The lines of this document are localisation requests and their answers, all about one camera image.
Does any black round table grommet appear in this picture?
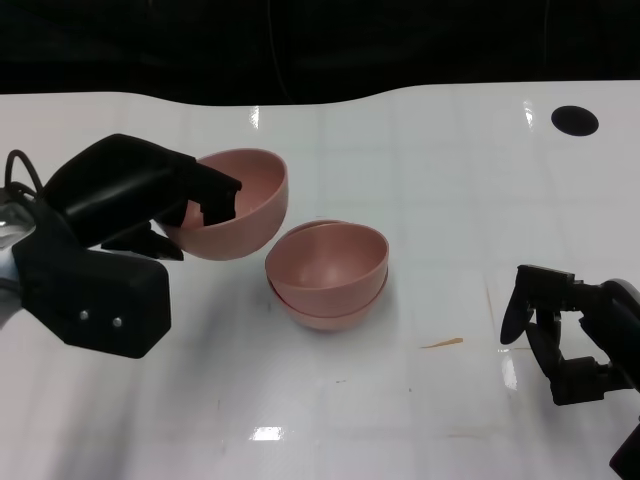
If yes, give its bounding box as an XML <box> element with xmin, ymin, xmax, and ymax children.
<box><xmin>550</xmin><ymin>105</ymin><xmax>600</xmax><ymax>136</ymax></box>

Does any pink plastic bowl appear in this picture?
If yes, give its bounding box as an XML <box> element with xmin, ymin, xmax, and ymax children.
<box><xmin>159</xmin><ymin>148</ymin><xmax>291</xmax><ymax>262</ymax></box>
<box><xmin>264</xmin><ymin>220</ymin><xmax>390</xmax><ymax>306</ymax></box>
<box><xmin>268</xmin><ymin>219</ymin><xmax>390</xmax><ymax>331</ymax></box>

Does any black backdrop cloth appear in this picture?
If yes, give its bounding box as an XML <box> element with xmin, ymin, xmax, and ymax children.
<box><xmin>0</xmin><ymin>0</ymin><xmax>640</xmax><ymax>109</ymax></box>

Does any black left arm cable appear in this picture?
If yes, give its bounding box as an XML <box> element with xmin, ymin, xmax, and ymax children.
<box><xmin>3</xmin><ymin>148</ymin><xmax>47</xmax><ymax>202</ymax></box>

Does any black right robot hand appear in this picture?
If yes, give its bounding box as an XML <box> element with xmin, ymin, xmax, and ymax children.
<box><xmin>499</xmin><ymin>264</ymin><xmax>640</xmax><ymax>408</ymax></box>

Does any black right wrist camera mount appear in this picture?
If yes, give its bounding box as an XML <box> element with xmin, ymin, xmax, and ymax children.
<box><xmin>608</xmin><ymin>413</ymin><xmax>640</xmax><ymax>480</ymax></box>

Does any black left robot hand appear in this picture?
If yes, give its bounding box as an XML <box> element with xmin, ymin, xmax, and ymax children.
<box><xmin>42</xmin><ymin>133</ymin><xmax>244</xmax><ymax>261</ymax></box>

